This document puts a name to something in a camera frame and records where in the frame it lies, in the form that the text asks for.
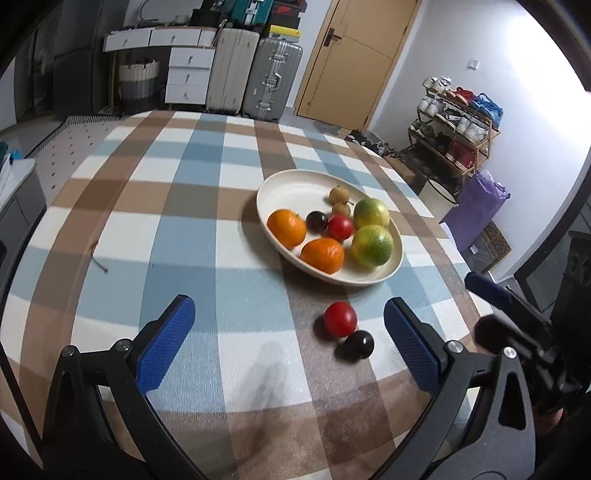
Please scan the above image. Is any teal suitcase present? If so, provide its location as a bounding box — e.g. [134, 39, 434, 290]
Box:
[231, 0, 275, 33]

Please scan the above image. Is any person's right forearm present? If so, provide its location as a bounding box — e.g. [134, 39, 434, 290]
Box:
[538, 397, 591, 480]

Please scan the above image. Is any red tomato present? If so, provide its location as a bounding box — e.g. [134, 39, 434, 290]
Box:
[328, 215, 355, 241]
[322, 302, 358, 339]

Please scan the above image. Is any yellow black box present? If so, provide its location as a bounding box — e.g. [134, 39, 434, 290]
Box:
[263, 24, 303, 42]

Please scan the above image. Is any cream oval plate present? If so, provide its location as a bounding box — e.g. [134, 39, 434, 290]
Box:
[256, 169, 404, 287]

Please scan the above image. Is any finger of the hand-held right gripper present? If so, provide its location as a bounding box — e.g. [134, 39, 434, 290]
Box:
[475, 315, 537, 357]
[464, 271, 553, 334]

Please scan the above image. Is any green yellow citrus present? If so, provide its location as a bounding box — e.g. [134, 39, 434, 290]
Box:
[351, 226, 394, 268]
[353, 198, 391, 229]

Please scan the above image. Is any white desk with drawers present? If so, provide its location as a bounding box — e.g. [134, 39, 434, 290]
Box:
[103, 27, 218, 114]

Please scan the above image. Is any white bucket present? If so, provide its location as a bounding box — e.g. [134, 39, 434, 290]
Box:
[422, 178, 460, 208]

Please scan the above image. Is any silver suitcase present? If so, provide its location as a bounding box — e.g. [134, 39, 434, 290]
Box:
[242, 37, 304, 121]

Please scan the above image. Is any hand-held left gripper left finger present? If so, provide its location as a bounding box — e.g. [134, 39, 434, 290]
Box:
[42, 294, 208, 480]

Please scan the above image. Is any checked tablecloth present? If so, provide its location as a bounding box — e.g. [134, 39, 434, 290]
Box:
[0, 109, 495, 480]

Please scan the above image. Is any beige suitcase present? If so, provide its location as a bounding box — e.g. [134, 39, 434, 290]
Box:
[205, 28, 260, 115]

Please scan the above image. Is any orange mandarin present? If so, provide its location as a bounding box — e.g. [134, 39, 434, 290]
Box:
[267, 209, 308, 249]
[300, 237, 345, 273]

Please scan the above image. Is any grey low cabinet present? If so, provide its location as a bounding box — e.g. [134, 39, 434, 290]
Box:
[0, 157, 47, 259]

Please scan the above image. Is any purple bag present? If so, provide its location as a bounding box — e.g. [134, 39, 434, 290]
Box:
[441, 171, 511, 250]

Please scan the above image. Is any wooden shoe rack with shoes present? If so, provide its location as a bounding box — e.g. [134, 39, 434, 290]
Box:
[407, 76, 502, 185]

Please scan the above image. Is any dotted rug with striped edge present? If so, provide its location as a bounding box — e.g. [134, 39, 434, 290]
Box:
[34, 115, 121, 185]

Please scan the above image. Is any dark shoes pile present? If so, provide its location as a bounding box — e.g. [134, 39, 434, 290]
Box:
[346, 130, 399, 158]

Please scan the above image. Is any wooden door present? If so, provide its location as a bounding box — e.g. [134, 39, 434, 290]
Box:
[295, 0, 423, 132]

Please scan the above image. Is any dark cabinet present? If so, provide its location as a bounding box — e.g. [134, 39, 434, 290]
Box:
[14, 28, 112, 121]

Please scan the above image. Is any woven laundry basket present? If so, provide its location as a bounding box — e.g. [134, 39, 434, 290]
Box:
[117, 58, 160, 100]

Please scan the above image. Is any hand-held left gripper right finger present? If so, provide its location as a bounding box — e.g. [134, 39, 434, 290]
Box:
[383, 298, 539, 480]

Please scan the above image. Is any person's right hand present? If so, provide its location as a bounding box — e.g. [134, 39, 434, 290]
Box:
[536, 407, 567, 435]

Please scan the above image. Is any white drawer cabinet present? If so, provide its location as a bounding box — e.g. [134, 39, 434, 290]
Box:
[165, 46, 216, 106]

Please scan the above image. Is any brown doormat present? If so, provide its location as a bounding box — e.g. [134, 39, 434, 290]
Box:
[471, 220, 512, 273]

